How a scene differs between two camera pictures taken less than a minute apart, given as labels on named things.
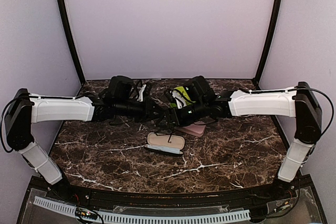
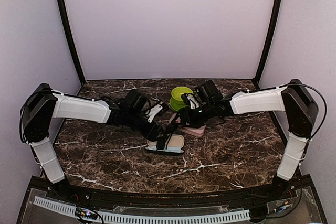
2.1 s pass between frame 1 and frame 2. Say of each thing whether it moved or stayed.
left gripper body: moved
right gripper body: moved
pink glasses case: stayed
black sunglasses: moved
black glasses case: stayed
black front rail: stayed
